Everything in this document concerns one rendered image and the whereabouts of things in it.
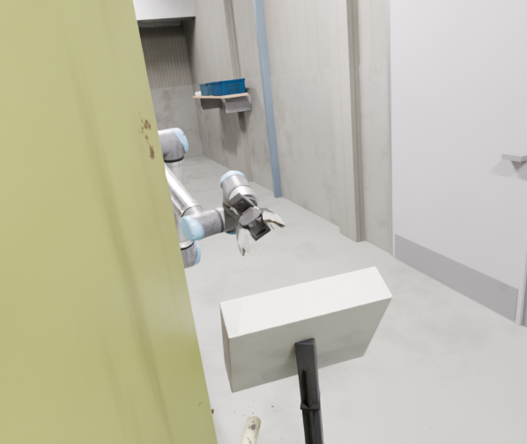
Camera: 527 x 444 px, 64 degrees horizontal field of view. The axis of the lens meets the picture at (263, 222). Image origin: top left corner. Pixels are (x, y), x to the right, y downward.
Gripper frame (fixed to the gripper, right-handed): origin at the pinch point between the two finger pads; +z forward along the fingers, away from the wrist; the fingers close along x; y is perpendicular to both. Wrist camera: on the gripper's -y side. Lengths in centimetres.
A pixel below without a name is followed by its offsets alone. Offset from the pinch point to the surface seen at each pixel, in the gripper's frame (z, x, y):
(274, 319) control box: 38.3, 2.1, -17.7
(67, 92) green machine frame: 47, -4, -73
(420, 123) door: -138, -116, 129
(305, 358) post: 40.6, 3.2, -4.0
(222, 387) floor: -42, 80, 114
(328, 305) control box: 38.7, -7.5, -12.2
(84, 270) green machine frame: 55, 4, -63
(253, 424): 28, 35, 33
